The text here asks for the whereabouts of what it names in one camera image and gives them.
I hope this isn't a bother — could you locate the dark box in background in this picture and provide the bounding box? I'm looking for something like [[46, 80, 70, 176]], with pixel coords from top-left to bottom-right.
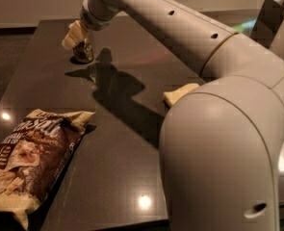
[[250, 0, 284, 48]]

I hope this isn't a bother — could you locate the yellow sponge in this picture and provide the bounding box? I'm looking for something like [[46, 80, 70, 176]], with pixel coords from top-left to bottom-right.
[[163, 83, 199, 108]]

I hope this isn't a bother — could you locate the brown chip bag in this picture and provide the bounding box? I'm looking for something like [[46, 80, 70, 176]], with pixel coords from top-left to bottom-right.
[[0, 109, 93, 229]]

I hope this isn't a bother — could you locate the orange soda can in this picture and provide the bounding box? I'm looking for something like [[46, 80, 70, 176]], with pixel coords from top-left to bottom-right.
[[73, 38, 93, 64]]

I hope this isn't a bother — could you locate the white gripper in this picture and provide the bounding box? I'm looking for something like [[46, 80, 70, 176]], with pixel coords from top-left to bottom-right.
[[62, 0, 119, 50]]

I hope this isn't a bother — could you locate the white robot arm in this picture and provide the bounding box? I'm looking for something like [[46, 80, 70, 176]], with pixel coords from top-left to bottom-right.
[[63, 0, 284, 231]]

